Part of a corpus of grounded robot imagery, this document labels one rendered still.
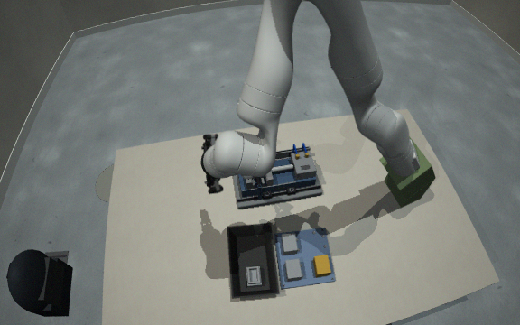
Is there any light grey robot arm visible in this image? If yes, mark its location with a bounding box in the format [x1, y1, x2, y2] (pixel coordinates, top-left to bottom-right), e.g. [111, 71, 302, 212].
[203, 0, 421, 179]

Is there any yellow rectangular block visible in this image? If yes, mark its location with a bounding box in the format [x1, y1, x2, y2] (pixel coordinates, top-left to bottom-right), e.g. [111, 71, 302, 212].
[313, 255, 330, 277]

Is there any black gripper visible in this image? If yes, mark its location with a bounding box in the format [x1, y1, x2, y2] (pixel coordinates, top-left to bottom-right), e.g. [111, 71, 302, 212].
[201, 134, 223, 194]

